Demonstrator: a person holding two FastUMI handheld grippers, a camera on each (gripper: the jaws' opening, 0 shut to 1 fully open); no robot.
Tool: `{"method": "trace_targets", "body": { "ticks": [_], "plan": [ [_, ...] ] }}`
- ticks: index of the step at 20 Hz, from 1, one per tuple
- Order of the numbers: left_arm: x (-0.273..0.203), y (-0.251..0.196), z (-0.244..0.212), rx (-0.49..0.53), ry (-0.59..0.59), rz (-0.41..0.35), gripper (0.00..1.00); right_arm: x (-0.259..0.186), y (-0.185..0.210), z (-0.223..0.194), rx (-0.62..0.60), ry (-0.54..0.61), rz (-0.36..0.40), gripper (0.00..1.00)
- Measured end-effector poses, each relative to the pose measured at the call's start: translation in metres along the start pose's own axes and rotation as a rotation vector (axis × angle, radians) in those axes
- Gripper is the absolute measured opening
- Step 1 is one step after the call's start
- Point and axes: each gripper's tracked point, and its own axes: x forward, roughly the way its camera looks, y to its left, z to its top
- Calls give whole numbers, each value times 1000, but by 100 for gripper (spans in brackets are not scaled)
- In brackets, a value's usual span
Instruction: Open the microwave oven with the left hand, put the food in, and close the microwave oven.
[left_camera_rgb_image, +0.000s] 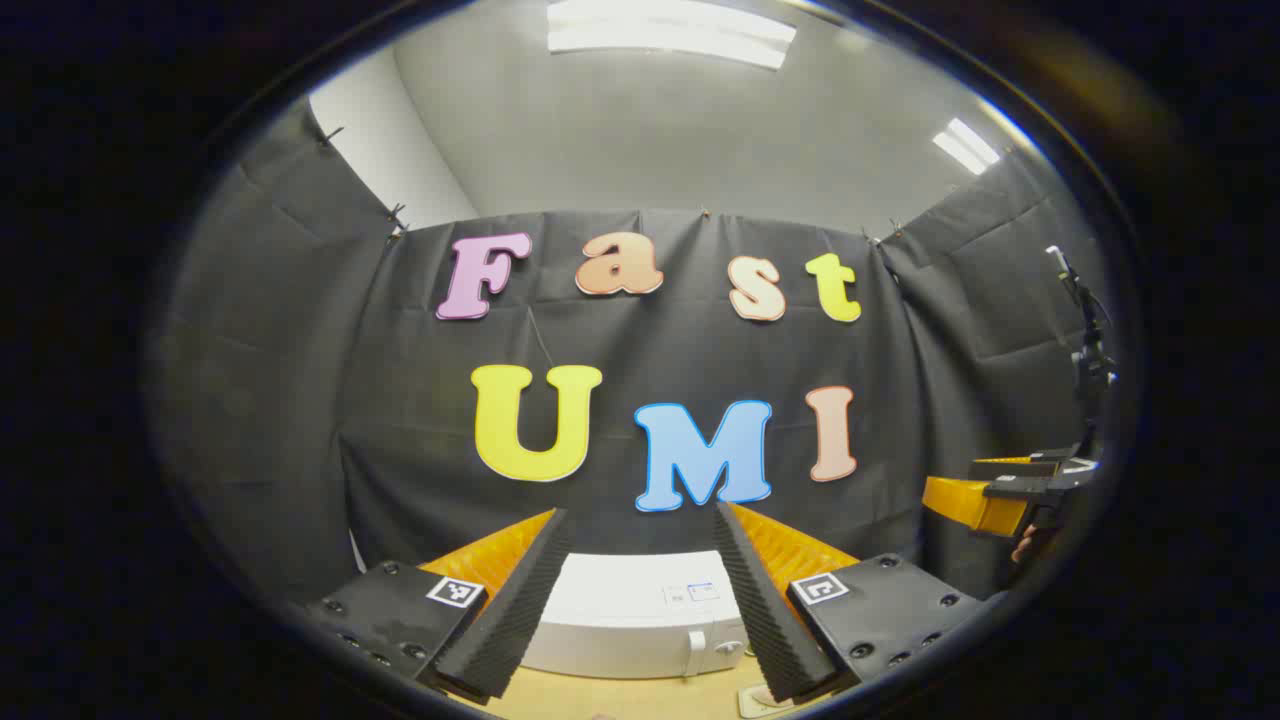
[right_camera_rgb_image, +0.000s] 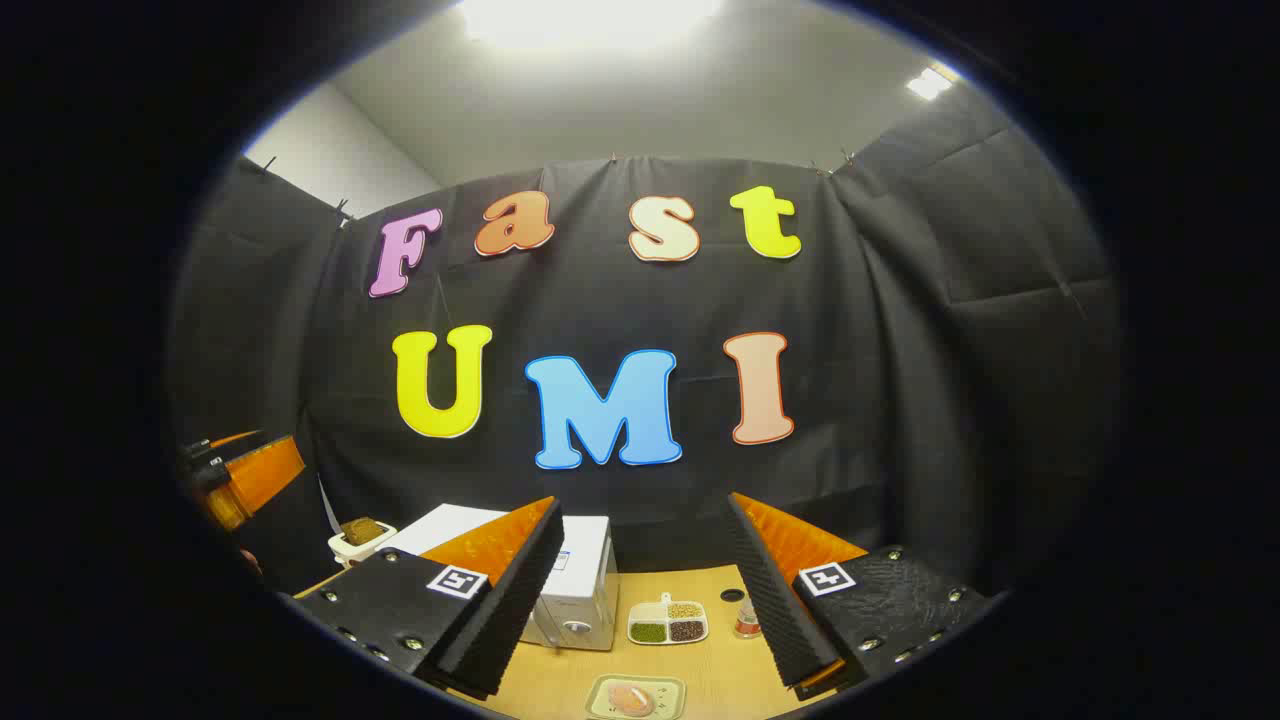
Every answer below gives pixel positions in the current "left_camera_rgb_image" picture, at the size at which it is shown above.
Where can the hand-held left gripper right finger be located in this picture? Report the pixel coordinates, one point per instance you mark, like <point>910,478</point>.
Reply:
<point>765,620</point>

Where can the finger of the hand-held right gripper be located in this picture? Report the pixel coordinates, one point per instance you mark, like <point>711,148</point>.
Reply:
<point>970,505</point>
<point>1020,467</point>

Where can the small ceiling light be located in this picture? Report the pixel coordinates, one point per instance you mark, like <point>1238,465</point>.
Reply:
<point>965,145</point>

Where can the white microwave oven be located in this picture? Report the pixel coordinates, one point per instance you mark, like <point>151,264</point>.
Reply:
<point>620,620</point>

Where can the long ceiling light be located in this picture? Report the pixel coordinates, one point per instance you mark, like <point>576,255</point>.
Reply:
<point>670,30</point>

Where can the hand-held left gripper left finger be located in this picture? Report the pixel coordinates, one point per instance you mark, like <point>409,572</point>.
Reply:
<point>510,610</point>

